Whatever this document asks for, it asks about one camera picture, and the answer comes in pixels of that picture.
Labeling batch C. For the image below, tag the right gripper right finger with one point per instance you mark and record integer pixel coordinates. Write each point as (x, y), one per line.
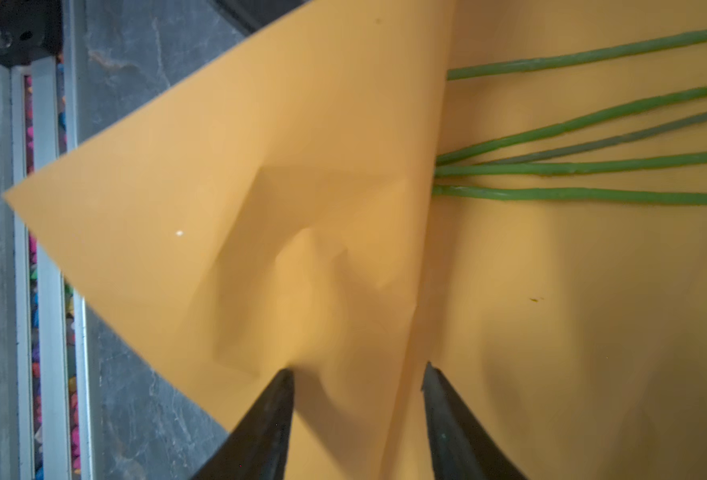
(460, 446)

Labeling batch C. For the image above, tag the dark pink fake rose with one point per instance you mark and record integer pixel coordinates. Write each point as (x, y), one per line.
(592, 56)

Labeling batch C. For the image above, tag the white fake rose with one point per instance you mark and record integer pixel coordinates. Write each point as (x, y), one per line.
(579, 123)

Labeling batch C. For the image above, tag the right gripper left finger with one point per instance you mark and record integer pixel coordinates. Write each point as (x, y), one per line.
(258, 447)

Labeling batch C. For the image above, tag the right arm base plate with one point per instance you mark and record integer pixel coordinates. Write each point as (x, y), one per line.
(29, 30)

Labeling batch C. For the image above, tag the orange wrapping paper sheet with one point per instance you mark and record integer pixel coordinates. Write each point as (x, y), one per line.
(275, 210)

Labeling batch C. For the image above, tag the aluminium front rail frame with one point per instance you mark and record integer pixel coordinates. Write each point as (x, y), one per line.
(55, 382)

